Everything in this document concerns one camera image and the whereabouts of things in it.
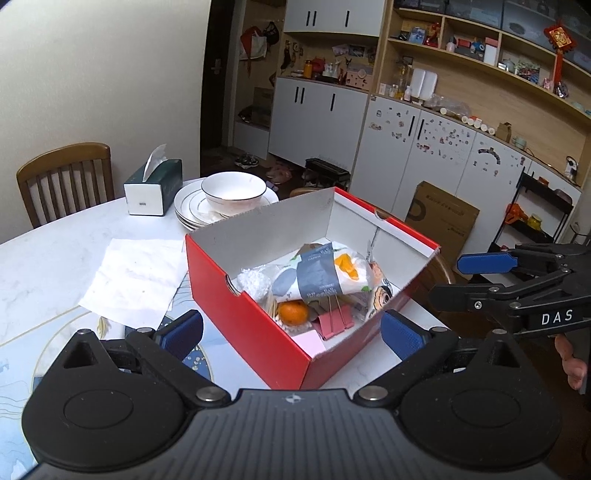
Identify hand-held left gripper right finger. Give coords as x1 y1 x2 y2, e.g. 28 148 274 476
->
353 309 533 408

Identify dark door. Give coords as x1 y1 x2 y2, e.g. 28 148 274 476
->
201 0 246 154

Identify lower white cabinet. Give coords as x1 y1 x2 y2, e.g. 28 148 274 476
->
269 76 370 169

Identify grey white tissue pack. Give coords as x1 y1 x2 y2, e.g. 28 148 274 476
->
271 242 375 306

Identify red white hanging bag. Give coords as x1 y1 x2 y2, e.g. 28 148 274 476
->
239 25 269 64

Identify pink slippers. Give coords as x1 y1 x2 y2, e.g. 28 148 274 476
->
265 164 294 184

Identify black wire rack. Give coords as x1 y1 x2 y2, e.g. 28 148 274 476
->
489 171 583 253

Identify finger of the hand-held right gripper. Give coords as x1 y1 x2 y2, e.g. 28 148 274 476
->
456 242 591 278
428 270 591 325

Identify black low rack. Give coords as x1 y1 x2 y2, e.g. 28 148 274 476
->
304 157 352 186

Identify clear bag of white beads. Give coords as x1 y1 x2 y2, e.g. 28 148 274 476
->
237 267 273 301

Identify red cardboard box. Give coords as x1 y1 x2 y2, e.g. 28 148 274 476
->
185 186 442 391

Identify green white tissue box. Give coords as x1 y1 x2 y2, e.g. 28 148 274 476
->
123 144 184 217

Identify wooden wall shelving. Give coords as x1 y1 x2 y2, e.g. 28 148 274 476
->
369 0 591 168

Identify person's right hand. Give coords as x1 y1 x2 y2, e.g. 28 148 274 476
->
554 335 591 393

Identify white gold-rimmed plate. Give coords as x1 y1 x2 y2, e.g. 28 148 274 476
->
178 212 219 232

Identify upper white cabinet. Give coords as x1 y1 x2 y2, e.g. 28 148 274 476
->
283 0 384 38

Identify pale pink block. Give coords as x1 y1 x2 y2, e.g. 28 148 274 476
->
293 332 325 360

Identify red knot ornament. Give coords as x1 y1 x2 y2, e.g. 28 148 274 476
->
543 21 578 98

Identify tangerine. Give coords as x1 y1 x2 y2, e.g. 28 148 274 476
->
278 300 310 326

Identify brown cardboard box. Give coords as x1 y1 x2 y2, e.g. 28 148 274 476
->
405 181 481 253

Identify white paper sheet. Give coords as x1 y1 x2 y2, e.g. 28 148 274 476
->
78 237 189 330

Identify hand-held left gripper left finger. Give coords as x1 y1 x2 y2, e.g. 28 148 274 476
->
64 309 230 409

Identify pink binder clip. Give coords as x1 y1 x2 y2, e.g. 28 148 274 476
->
314 298 356 342

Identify white cabinet with stickers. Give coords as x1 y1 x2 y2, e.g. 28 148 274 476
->
351 95 583 241

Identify white bowl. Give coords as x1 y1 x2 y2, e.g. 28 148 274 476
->
201 172 268 218

